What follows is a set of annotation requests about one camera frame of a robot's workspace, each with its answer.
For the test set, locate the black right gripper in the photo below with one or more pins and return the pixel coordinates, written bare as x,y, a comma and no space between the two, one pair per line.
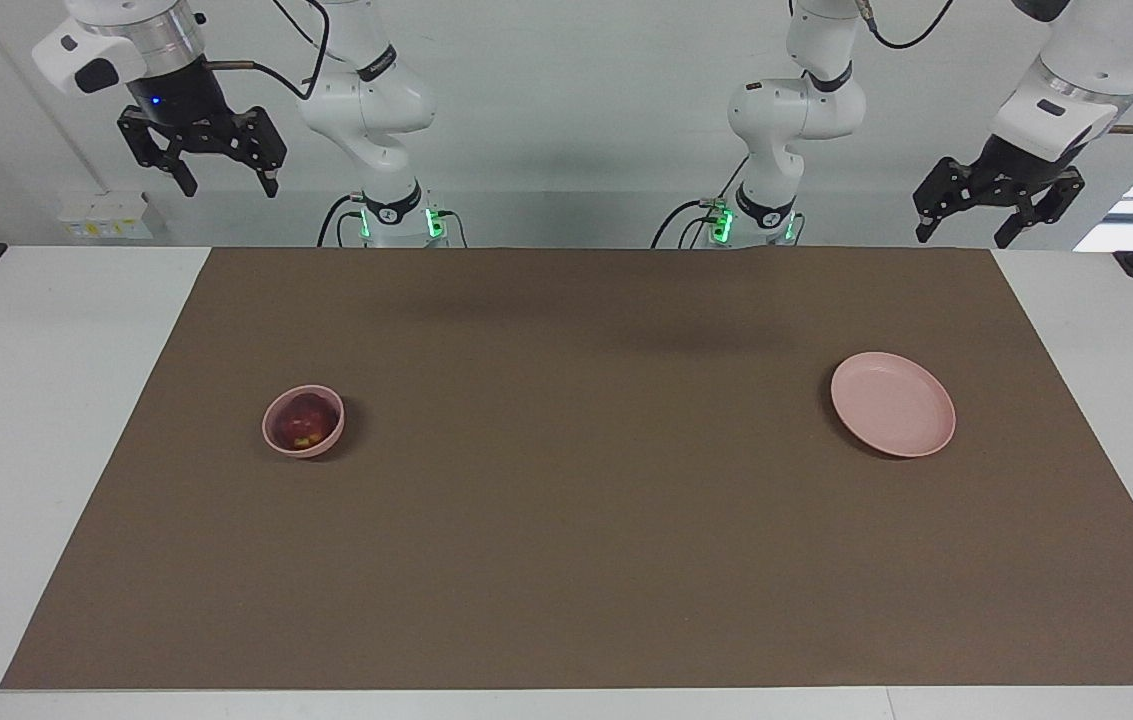
181,98

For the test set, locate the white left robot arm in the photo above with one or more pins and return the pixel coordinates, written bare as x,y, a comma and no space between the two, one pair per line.
786,110

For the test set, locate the dark red apple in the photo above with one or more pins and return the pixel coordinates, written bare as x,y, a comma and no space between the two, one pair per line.
304,420

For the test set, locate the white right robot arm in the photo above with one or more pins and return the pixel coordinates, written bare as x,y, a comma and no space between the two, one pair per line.
366,100

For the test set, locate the pink bowl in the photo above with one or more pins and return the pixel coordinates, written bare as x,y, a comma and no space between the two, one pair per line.
318,452

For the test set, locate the brown table mat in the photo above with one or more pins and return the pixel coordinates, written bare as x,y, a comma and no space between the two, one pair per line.
566,500

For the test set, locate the white wall socket box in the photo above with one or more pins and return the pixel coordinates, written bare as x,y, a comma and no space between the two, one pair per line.
106,218

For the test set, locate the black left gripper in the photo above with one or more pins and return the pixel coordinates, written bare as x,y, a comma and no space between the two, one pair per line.
1021,172

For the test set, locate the pink plate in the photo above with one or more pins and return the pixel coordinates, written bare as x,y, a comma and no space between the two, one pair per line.
891,405

